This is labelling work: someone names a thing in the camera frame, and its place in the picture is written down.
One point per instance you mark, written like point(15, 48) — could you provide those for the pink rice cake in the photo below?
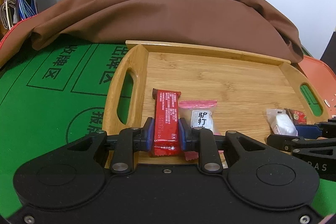
point(197, 113)

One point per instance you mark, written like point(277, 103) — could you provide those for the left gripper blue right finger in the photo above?
point(205, 143)

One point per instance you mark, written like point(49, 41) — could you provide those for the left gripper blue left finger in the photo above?
point(127, 143)

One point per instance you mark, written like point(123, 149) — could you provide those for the red gold fruit candy packet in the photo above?
point(296, 116)

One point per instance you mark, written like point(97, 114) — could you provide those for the brown cloth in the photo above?
point(246, 25)

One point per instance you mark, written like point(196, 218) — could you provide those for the pile of sunflower seeds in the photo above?
point(330, 102)

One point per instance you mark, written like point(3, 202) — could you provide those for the white clear snack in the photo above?
point(280, 122)

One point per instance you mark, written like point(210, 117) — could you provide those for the dark wooden door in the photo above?
point(329, 55)

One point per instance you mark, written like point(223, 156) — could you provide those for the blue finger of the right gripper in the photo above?
point(308, 131)

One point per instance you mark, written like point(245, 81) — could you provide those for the red snack bar wrapper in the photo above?
point(166, 130)

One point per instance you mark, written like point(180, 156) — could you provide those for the bamboo serving tray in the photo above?
point(244, 85)

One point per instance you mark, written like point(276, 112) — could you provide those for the orange plastic tray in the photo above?
point(319, 74)

